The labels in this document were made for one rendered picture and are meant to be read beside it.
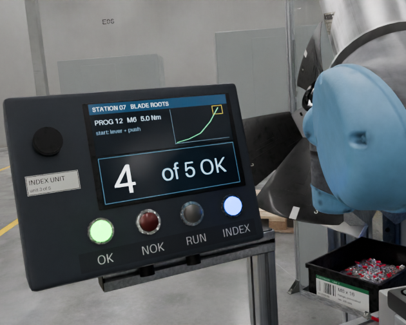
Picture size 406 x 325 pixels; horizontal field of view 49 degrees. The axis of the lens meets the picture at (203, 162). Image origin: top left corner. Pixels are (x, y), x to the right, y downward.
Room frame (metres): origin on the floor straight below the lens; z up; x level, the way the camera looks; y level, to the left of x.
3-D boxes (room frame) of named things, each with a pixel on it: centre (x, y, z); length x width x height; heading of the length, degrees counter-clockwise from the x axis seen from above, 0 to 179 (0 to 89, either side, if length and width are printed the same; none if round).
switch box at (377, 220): (1.48, -0.62, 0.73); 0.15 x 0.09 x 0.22; 114
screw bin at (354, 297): (0.89, -0.33, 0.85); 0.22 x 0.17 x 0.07; 129
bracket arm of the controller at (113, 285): (0.55, 0.02, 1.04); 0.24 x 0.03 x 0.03; 114
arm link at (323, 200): (0.77, -0.24, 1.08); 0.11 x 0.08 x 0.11; 83
